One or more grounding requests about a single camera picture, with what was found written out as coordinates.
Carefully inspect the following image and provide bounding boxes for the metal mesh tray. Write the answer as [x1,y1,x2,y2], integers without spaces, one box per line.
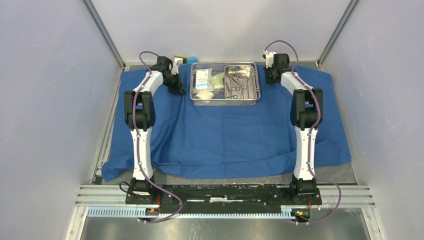
[189,61,258,106]

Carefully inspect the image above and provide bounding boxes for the green sterile packet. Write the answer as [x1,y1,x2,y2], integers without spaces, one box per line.
[211,72,225,91]

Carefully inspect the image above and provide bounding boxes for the blue surgical wrap cloth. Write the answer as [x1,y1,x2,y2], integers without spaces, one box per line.
[101,65,352,181]

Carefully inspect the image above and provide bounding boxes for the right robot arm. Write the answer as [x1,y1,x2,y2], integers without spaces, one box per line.
[263,50,323,204]

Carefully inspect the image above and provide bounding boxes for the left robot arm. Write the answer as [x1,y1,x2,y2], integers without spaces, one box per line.
[123,56,186,204]

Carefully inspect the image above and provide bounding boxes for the steel surgical instruments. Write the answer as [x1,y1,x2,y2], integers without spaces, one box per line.
[225,70,251,100]

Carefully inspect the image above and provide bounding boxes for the beige gauze packet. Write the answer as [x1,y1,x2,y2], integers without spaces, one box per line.
[195,91,215,100]

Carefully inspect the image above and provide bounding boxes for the white sterile packet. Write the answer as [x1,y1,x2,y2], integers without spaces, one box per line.
[194,68,214,92]

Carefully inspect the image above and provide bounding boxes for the white and yellow block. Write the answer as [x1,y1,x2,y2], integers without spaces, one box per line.
[174,55,190,64]

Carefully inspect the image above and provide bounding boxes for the cyan blue block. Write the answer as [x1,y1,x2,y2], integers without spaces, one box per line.
[186,56,198,65]

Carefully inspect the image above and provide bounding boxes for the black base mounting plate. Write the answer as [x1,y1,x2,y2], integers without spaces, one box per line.
[125,184,323,215]

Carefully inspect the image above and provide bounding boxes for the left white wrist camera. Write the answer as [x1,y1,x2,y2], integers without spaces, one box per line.
[170,62,179,75]

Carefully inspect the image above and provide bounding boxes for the slotted cable duct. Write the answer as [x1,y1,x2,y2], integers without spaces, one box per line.
[86,206,308,220]

